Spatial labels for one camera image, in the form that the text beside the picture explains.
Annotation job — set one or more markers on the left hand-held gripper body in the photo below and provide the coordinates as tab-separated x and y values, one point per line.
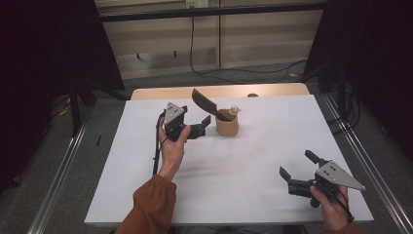
173	117

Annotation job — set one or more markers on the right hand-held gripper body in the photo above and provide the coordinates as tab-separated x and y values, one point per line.
337	177

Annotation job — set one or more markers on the tan cup with small figurine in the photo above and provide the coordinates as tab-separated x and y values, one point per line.
226	127

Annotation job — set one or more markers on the person's right hand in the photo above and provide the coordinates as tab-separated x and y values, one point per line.
331	211

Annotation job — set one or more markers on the person's left hand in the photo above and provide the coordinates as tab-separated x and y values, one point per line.
172	152

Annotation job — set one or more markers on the wooden table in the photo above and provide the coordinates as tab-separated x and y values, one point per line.
156	92

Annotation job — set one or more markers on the white table mat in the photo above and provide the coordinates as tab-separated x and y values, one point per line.
243	182

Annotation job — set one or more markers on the black metal stand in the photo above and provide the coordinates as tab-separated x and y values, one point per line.
75	107

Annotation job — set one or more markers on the black horizontal bar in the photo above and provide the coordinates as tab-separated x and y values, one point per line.
211	12

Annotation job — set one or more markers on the black curtain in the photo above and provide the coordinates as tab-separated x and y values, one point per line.
39	65
383	65

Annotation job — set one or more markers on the metal floor rail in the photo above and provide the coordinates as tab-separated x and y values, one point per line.
55	185
386	191

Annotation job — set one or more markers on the white wall outlet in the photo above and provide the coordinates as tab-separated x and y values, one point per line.
197	3

